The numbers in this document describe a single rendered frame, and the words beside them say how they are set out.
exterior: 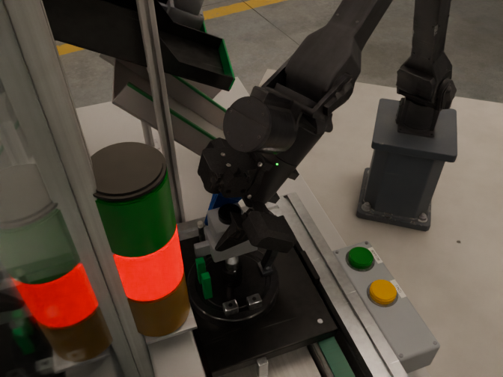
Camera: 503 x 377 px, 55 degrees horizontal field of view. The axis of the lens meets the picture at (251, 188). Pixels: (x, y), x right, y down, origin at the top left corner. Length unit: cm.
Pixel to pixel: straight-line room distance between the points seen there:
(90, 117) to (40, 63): 110
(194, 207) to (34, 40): 83
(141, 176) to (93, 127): 102
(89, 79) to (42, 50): 298
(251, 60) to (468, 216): 235
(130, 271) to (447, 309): 70
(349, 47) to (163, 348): 36
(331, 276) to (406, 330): 14
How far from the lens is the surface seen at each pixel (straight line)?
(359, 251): 83
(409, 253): 100
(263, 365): 71
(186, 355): 41
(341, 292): 80
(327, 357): 74
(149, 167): 29
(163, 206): 30
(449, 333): 92
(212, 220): 64
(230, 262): 71
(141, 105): 78
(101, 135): 127
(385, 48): 351
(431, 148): 91
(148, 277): 34
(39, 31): 23
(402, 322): 78
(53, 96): 25
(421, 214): 104
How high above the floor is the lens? 161
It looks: 44 degrees down
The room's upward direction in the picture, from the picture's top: straight up
